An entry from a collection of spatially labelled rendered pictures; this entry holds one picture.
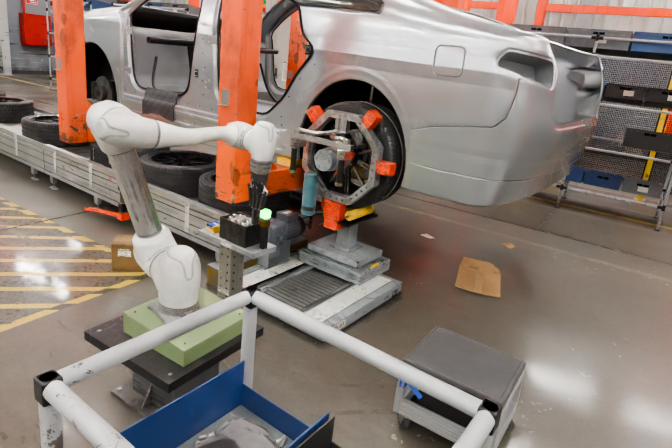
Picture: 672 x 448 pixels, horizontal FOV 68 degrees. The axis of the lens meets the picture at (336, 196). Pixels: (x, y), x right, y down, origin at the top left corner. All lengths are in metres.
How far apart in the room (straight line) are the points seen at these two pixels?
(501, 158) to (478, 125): 0.20
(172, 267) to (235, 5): 1.53
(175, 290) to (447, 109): 1.62
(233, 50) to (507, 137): 1.54
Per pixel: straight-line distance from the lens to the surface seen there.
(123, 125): 1.77
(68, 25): 4.50
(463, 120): 2.68
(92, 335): 2.22
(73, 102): 4.54
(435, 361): 2.07
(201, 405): 0.98
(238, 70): 2.88
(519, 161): 2.70
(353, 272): 3.10
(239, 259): 2.75
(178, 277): 2.00
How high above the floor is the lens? 1.45
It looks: 16 degrees down
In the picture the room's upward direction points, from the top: 6 degrees clockwise
